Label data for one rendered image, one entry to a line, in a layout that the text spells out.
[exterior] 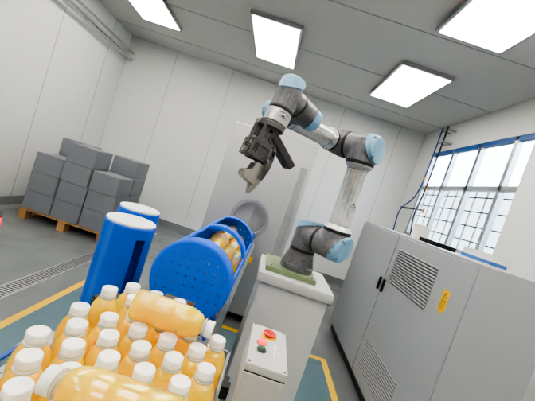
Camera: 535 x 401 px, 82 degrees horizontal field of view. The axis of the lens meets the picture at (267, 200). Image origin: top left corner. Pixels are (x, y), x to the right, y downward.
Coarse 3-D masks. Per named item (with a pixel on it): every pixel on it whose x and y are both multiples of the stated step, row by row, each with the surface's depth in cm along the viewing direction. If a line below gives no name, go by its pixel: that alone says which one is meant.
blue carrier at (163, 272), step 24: (192, 240) 104; (240, 240) 146; (168, 264) 105; (192, 264) 104; (216, 264) 104; (240, 264) 133; (168, 288) 105; (192, 288) 105; (216, 288) 104; (216, 312) 105
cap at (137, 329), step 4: (132, 324) 69; (136, 324) 70; (140, 324) 70; (144, 324) 71; (132, 328) 68; (136, 328) 69; (140, 328) 69; (144, 328) 70; (132, 332) 68; (136, 332) 68; (140, 332) 68; (144, 332) 69; (132, 336) 68; (136, 336) 68; (140, 336) 68; (144, 336) 69
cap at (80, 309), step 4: (72, 304) 69; (76, 304) 70; (80, 304) 70; (84, 304) 71; (88, 304) 71; (72, 308) 68; (76, 308) 68; (80, 308) 69; (84, 308) 69; (88, 308) 70; (72, 312) 68; (76, 312) 68; (80, 312) 68; (84, 312) 69; (76, 316) 68; (80, 316) 69; (84, 316) 70
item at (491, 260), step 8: (464, 248) 212; (472, 248) 206; (464, 256) 210; (472, 256) 204; (480, 256) 198; (488, 256) 193; (496, 256) 190; (488, 264) 191; (496, 264) 190; (504, 264) 191
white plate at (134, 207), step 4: (120, 204) 213; (124, 204) 214; (128, 204) 219; (132, 204) 223; (136, 204) 228; (140, 204) 232; (128, 208) 209; (132, 208) 210; (136, 208) 214; (140, 208) 219; (144, 208) 223; (148, 208) 228; (152, 208) 233; (140, 212) 210; (144, 212) 211; (148, 212) 215; (152, 212) 219; (156, 212) 223
